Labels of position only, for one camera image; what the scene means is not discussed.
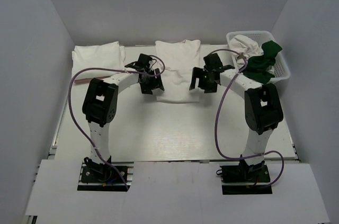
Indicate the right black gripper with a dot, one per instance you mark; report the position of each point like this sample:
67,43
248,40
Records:
199,72

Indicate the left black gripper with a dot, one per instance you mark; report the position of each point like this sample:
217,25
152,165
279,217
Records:
146,89

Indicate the white shirt red logo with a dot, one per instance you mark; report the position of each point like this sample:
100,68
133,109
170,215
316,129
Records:
179,58

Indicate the plain white t shirt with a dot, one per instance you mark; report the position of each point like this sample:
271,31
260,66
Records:
243,47

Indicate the dark green t shirt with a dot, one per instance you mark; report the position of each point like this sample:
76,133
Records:
258,66

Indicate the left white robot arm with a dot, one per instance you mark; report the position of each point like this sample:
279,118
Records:
100,104

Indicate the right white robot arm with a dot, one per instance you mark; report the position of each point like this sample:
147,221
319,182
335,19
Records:
262,108

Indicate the folded white shirt stack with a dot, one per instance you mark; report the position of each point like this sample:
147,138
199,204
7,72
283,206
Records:
109,56

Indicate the white plastic basket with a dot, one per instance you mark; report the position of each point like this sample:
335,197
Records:
280,69

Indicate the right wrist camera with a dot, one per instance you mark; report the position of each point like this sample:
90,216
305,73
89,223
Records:
212,62

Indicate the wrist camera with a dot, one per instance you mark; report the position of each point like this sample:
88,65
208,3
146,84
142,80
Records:
212,62
144,62

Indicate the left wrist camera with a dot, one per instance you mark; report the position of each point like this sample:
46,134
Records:
144,62

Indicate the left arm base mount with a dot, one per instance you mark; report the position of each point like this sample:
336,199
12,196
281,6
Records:
89,181

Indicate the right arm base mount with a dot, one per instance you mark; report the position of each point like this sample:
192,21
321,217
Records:
233,183

